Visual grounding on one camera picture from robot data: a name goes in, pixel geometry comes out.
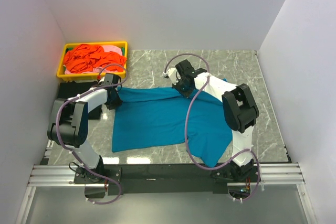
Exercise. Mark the yellow plastic bin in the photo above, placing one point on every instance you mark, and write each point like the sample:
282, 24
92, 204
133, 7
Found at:
84, 61

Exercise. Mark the teal t shirt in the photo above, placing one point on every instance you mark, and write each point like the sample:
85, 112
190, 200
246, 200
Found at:
161, 116

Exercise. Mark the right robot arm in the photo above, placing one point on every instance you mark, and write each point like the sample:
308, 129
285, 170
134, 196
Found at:
240, 113

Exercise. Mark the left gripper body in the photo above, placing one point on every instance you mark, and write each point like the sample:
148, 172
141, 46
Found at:
114, 103

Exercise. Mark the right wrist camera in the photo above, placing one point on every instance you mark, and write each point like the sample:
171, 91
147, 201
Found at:
171, 74

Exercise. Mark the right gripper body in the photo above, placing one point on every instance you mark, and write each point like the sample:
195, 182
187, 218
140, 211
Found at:
182, 87

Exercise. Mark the orange t shirt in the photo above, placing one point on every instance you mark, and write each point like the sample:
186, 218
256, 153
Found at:
92, 57

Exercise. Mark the green garment in bin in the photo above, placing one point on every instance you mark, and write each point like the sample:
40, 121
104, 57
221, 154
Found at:
111, 48

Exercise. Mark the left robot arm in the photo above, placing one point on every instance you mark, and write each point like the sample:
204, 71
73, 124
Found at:
68, 122

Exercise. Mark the black base beam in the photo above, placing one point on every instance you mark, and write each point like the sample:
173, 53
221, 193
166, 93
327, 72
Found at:
162, 186

